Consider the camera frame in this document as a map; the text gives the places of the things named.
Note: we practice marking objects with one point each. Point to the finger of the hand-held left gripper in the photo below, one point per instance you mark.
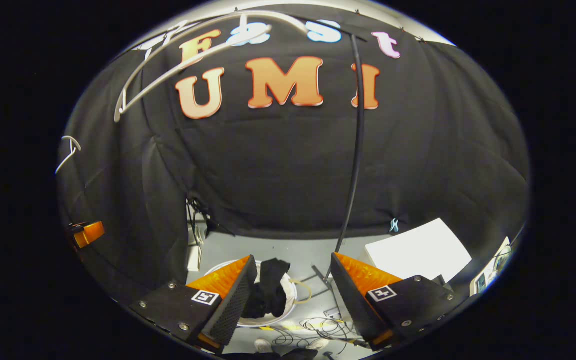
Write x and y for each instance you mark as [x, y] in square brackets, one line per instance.
[88, 234]

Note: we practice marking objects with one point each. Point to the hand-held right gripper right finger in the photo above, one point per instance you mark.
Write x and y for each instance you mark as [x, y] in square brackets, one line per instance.
[358, 305]

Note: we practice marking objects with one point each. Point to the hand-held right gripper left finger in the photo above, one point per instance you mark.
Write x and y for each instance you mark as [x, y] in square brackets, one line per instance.
[233, 307]

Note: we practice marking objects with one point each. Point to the black jacket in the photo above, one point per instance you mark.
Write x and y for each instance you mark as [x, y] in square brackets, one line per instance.
[268, 290]

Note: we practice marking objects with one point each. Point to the white laundry hamper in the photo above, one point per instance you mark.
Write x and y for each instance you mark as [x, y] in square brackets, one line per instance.
[289, 295]

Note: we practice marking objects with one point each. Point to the white clothes hanger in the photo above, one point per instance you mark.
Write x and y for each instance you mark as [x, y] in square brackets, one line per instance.
[68, 160]
[117, 111]

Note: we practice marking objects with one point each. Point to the black metal clothes rack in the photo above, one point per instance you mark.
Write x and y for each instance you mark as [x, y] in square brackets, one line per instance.
[360, 140]

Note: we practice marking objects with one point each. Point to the person's white shoe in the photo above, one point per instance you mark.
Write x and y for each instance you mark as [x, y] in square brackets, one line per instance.
[318, 344]
[264, 345]

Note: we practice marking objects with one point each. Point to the white board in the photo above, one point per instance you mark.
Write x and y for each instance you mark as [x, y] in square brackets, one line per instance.
[194, 257]

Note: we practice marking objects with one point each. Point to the white box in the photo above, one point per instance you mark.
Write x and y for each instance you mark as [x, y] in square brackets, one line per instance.
[418, 250]

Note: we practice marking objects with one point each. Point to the light blue clip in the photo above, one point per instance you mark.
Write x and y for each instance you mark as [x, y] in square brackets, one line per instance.
[394, 226]

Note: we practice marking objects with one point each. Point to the black backdrop stand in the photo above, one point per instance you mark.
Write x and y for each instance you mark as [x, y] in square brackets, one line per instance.
[208, 220]

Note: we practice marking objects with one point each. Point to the black backdrop cloth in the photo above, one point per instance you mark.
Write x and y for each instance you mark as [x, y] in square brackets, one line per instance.
[278, 165]

